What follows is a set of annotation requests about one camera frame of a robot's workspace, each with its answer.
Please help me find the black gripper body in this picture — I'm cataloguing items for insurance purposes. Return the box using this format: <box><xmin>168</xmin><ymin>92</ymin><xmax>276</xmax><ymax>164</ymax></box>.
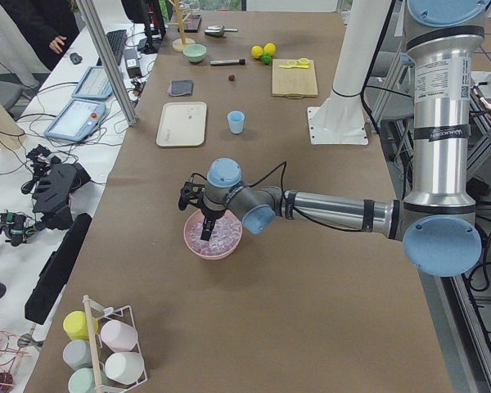
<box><xmin>200</xmin><ymin>202</ymin><xmax>226</xmax><ymax>229</ymax></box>

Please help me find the light blue plastic cup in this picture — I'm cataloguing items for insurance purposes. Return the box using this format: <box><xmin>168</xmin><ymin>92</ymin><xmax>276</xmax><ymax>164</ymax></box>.
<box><xmin>227</xmin><ymin>111</ymin><xmax>245</xmax><ymax>135</ymax></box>

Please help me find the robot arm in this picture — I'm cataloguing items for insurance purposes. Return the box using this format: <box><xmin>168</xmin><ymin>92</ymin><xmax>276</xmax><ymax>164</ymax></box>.
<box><xmin>196</xmin><ymin>1</ymin><xmax>488</xmax><ymax>277</ymax></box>

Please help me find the pink bowl of ice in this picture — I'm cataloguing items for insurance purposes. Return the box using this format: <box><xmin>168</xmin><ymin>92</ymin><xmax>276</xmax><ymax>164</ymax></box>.
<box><xmin>183</xmin><ymin>210</ymin><xmax>242</xmax><ymax>260</ymax></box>

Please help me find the pink cup in rack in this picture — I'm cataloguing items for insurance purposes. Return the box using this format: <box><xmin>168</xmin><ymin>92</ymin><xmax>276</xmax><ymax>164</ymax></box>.
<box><xmin>100</xmin><ymin>320</ymin><xmax>138</xmax><ymax>352</ymax></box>

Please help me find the white cup in rack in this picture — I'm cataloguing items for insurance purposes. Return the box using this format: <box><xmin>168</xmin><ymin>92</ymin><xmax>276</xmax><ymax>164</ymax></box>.
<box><xmin>104</xmin><ymin>352</ymin><xmax>144</xmax><ymax>385</ymax></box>

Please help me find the yellow cup in rack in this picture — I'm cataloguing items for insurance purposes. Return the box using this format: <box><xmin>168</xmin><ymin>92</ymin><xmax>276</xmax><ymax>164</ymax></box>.
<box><xmin>62</xmin><ymin>310</ymin><xmax>88</xmax><ymax>341</ymax></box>

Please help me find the grey cup in rack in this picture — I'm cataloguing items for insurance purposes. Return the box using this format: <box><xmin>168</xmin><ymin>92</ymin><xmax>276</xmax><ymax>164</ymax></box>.
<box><xmin>62</xmin><ymin>340</ymin><xmax>92</xmax><ymax>371</ymax></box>

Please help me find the steel ice scoop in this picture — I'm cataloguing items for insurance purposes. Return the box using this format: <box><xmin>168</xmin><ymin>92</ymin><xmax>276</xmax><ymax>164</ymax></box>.
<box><xmin>204</xmin><ymin>25</ymin><xmax>239</xmax><ymax>38</ymax></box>

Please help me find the mint cup in rack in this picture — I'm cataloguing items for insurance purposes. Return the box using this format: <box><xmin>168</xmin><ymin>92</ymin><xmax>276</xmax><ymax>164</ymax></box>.
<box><xmin>67</xmin><ymin>368</ymin><xmax>96</xmax><ymax>393</ymax></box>

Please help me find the cream rabbit tray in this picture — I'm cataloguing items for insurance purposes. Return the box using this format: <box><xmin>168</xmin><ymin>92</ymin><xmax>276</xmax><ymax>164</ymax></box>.
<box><xmin>155</xmin><ymin>102</ymin><xmax>207</xmax><ymax>147</ymax></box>

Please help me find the grey folded cloth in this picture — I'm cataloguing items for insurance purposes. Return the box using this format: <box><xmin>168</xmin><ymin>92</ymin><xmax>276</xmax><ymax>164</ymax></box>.
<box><xmin>168</xmin><ymin>79</ymin><xmax>194</xmax><ymax>97</ymax></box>

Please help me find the wooden cutting board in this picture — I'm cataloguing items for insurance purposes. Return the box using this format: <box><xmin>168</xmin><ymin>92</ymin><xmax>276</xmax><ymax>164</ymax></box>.
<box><xmin>272</xmin><ymin>59</ymin><xmax>318</xmax><ymax>98</ymax></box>

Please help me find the steel muddler black tip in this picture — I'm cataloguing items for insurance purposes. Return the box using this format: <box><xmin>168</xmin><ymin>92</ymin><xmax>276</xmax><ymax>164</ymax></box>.
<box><xmin>209</xmin><ymin>59</ymin><xmax>246</xmax><ymax>66</ymax></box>

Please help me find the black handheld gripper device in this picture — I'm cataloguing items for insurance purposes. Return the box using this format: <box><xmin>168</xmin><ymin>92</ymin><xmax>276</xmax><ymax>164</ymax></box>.
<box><xmin>20</xmin><ymin>144</ymin><xmax>91</xmax><ymax>229</ymax></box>

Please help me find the mint green bowl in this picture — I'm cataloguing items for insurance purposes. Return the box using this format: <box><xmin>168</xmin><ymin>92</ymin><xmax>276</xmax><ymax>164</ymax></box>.
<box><xmin>182</xmin><ymin>43</ymin><xmax>207</xmax><ymax>64</ymax></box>

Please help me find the black speaker bar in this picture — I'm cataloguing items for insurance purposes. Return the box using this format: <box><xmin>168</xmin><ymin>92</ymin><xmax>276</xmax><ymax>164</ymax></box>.
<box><xmin>25</xmin><ymin>213</ymin><xmax>92</xmax><ymax>325</ymax></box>

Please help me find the blue teach pendant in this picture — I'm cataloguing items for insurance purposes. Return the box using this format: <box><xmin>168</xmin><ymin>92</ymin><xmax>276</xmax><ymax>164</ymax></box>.
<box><xmin>72</xmin><ymin>66</ymin><xmax>113</xmax><ymax>100</ymax></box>
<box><xmin>44</xmin><ymin>99</ymin><xmax>106</xmax><ymax>142</ymax></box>

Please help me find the green lime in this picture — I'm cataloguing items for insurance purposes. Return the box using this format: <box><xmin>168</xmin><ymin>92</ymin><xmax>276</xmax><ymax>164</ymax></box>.
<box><xmin>260</xmin><ymin>53</ymin><xmax>273</xmax><ymax>66</ymax></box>

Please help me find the yellow lemon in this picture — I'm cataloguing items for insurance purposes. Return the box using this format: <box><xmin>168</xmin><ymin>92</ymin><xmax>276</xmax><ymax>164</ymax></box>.
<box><xmin>263</xmin><ymin>43</ymin><xmax>277</xmax><ymax>56</ymax></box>
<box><xmin>250</xmin><ymin>45</ymin><xmax>264</xmax><ymax>60</ymax></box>

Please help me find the wooden mug tree stand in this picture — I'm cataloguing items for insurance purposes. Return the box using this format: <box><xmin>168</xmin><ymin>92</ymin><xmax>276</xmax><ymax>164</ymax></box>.
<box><xmin>169</xmin><ymin>0</ymin><xmax>196</xmax><ymax>52</ymax></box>

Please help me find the yellow plastic knife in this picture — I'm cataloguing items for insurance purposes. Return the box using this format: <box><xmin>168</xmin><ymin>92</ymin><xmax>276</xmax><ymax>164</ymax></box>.
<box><xmin>278</xmin><ymin>64</ymin><xmax>310</xmax><ymax>69</ymax></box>

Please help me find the black keyboard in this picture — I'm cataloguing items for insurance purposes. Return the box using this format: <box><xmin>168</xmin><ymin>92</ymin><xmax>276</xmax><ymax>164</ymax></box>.
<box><xmin>106</xmin><ymin>29</ymin><xmax>127</xmax><ymax>66</ymax></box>

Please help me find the black computer mouse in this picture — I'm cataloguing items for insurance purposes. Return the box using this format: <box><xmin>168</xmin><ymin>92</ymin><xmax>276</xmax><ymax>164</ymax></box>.
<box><xmin>70</xmin><ymin>52</ymin><xmax>83</xmax><ymax>65</ymax></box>

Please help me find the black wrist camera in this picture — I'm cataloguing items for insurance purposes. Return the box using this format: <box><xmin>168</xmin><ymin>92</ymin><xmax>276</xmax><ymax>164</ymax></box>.
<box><xmin>178</xmin><ymin>173</ymin><xmax>206</xmax><ymax>211</ymax></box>

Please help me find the white wire cup rack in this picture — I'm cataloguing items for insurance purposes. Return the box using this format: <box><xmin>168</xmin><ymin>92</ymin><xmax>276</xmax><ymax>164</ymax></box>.
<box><xmin>83</xmin><ymin>295</ymin><xmax>148</xmax><ymax>392</ymax></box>

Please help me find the aluminium frame post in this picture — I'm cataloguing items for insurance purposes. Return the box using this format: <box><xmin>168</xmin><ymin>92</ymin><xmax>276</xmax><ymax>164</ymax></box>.
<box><xmin>76</xmin><ymin>0</ymin><xmax>137</xmax><ymax>126</ymax></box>

